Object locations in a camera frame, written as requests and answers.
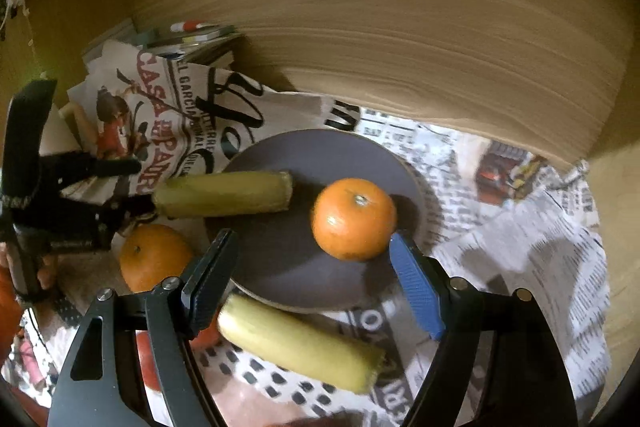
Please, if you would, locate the red tomato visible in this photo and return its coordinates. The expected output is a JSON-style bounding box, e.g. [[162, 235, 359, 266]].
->
[[136, 316, 222, 394]]

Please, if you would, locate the stack of magazines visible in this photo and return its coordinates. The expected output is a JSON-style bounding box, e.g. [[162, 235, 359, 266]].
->
[[82, 21, 247, 68]]

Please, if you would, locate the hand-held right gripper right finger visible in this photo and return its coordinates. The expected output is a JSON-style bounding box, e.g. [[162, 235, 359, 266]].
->
[[388, 232, 581, 427]]

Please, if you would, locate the corn cob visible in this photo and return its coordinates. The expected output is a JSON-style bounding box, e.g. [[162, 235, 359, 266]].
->
[[217, 294, 387, 396], [152, 170, 295, 219]]

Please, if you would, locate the grey round plate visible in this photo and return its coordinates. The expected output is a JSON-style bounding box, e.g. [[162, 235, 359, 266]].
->
[[204, 129, 427, 311]]

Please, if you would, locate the person's left hand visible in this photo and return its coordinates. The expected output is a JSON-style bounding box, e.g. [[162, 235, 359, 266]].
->
[[36, 254, 57, 292]]

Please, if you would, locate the red printed newspaper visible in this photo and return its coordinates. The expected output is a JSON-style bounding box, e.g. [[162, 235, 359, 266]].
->
[[67, 39, 362, 198]]

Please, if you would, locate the orange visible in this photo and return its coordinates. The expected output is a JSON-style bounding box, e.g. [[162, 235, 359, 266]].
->
[[118, 224, 195, 294], [310, 177, 398, 262]]

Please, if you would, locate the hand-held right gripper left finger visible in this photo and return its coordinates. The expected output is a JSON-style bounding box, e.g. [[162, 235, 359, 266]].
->
[[47, 228, 239, 427]]

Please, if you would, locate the corn cob on newspaper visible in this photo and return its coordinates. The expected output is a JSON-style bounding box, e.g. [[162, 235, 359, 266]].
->
[[217, 294, 387, 396]]

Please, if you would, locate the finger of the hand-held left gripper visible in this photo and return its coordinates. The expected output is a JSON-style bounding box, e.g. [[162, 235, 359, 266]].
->
[[103, 196, 158, 229], [93, 158, 142, 178]]

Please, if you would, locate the black dotted paper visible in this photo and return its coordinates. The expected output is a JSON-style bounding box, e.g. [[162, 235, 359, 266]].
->
[[189, 341, 401, 427]]

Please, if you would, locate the black and white newspaper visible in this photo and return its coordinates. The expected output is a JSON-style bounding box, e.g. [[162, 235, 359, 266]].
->
[[320, 102, 602, 410]]

